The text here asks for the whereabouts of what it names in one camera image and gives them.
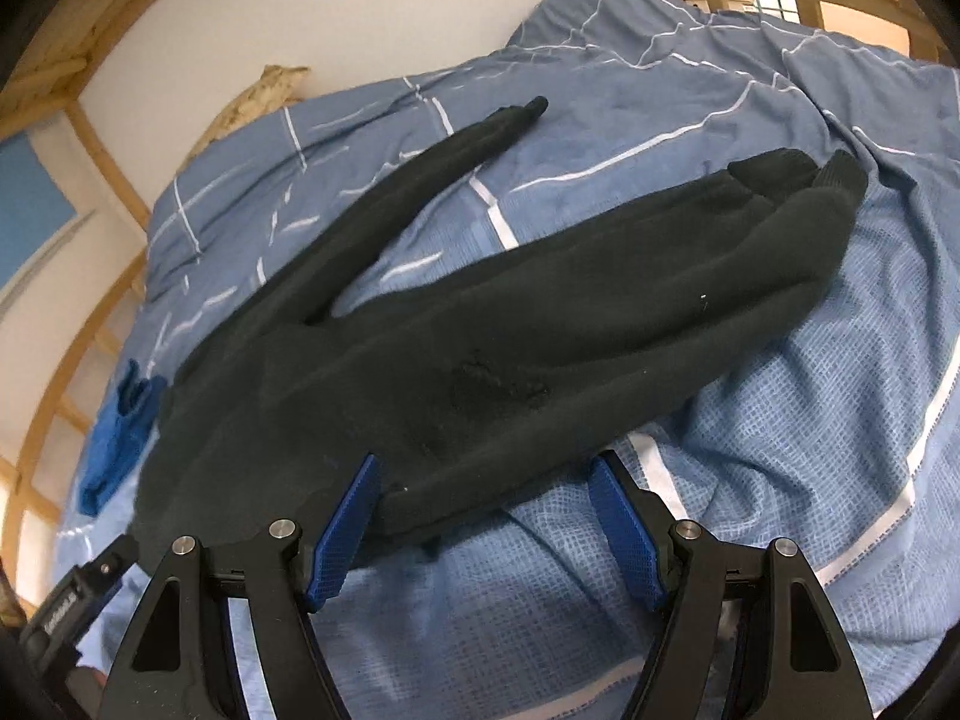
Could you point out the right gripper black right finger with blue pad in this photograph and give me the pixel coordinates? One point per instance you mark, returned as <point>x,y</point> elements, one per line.
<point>790,658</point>

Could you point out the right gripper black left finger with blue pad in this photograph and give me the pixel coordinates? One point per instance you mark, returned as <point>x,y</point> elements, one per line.
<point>178,657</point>

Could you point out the black fleece pants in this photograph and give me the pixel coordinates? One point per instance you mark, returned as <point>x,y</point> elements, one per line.
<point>473,388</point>

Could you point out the folded blue cloth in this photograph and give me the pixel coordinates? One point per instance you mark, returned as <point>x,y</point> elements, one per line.
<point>119,436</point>

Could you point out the blue window blind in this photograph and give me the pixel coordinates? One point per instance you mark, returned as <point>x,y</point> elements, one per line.
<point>32,208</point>

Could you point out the beige patterned pillow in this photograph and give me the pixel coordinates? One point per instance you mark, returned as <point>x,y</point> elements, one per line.
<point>276,87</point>

